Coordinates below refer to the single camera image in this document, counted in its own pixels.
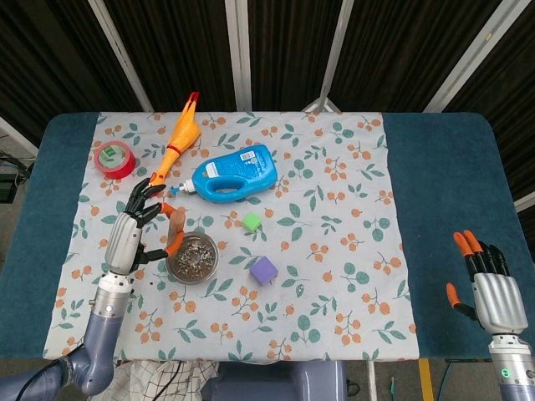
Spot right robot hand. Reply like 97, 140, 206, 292
446, 229, 530, 336

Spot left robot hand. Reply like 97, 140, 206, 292
103, 177, 186, 277

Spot wooden stick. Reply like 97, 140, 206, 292
168, 208, 187, 248

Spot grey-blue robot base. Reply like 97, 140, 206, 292
200, 360, 348, 401

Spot metal bowl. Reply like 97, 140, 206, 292
165, 231, 221, 286

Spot red tape roll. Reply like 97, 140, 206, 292
93, 140, 137, 180

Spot dark teal table cover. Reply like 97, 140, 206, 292
0, 111, 522, 361

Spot yellow rubber chicken toy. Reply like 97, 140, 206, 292
148, 91, 202, 198

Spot black box device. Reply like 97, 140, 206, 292
0, 172, 18, 205

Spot green foam cube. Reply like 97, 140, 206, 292
242, 211, 262, 233

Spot white checkered cloth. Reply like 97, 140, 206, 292
94, 359, 221, 401

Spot blue detergent bottle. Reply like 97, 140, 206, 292
168, 144, 279, 205

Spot purple foam cube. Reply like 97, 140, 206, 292
249, 256, 279, 287

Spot white metal table leg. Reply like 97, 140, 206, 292
364, 360, 378, 401

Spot floral print tablecloth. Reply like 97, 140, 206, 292
43, 110, 420, 363

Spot white stand pole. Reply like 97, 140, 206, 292
301, 0, 355, 113

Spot black cable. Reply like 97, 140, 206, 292
166, 360, 183, 401

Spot white slanted frame pole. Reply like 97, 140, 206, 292
87, 0, 154, 113
423, 0, 532, 113

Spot white double frame post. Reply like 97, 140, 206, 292
224, 0, 254, 112

